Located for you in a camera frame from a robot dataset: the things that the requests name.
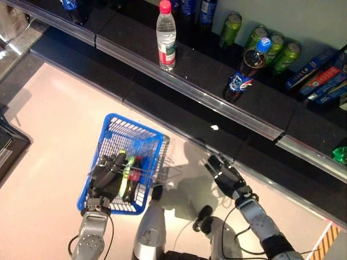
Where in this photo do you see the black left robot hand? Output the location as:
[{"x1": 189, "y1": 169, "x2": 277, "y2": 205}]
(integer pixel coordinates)
[{"x1": 87, "y1": 152, "x2": 130, "y2": 204}]

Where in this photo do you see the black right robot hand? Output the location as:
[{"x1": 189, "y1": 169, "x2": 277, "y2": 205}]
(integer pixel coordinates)
[{"x1": 204, "y1": 153, "x2": 253, "y2": 202}]

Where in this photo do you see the green Sprite bottle pale cap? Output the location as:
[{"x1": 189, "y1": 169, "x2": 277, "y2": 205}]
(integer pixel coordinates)
[{"x1": 119, "y1": 149, "x2": 136, "y2": 203}]

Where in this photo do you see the Coke bottle red label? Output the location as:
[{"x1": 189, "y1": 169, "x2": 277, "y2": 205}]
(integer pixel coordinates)
[{"x1": 127, "y1": 155, "x2": 145, "y2": 204}]

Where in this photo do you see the blue plastic shopping basket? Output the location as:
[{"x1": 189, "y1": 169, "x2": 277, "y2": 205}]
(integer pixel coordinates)
[{"x1": 76, "y1": 112, "x2": 183, "y2": 217}]

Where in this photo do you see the black framed cabinet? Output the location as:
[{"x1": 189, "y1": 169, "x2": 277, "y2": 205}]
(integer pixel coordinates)
[{"x1": 0, "y1": 112, "x2": 34, "y2": 187}]

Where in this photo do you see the green Sprite bottle yellow cap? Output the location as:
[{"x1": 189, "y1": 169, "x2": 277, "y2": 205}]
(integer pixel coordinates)
[{"x1": 332, "y1": 145, "x2": 347, "y2": 165}]

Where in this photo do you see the red and blue cookie box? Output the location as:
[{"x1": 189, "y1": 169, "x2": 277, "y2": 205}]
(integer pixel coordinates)
[{"x1": 299, "y1": 66, "x2": 343, "y2": 96}]

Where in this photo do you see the small water bottle red cap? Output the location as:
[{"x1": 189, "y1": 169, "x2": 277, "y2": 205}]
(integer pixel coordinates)
[{"x1": 156, "y1": 0, "x2": 178, "y2": 73}]

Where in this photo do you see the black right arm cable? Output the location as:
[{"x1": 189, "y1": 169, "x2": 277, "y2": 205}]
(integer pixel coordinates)
[{"x1": 221, "y1": 204, "x2": 268, "y2": 257}]

